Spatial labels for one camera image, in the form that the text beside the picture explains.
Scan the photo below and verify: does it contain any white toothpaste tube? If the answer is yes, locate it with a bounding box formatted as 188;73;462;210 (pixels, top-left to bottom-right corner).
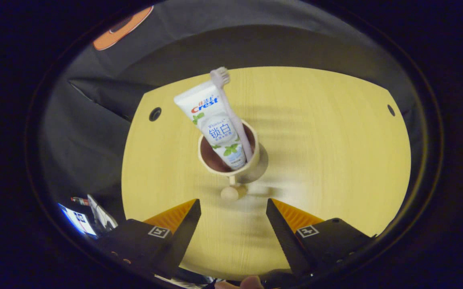
174;80;248;171

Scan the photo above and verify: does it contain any pink toothbrush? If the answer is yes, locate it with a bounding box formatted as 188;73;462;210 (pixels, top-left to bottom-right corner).
210;67;254;163

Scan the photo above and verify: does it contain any wooden desktop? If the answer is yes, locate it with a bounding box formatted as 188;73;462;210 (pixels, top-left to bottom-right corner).
121;66;412;281

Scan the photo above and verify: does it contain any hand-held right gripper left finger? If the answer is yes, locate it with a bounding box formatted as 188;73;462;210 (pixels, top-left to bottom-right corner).
95;199;202;280

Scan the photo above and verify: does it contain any beige cup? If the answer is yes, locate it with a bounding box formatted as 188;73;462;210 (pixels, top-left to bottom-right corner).
198;120;261;201

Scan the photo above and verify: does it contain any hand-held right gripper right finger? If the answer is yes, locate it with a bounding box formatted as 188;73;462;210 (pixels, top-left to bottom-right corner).
266;198;376;277

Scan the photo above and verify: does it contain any white blue-edged object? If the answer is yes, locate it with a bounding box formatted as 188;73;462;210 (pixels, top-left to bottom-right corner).
58;194;118;238

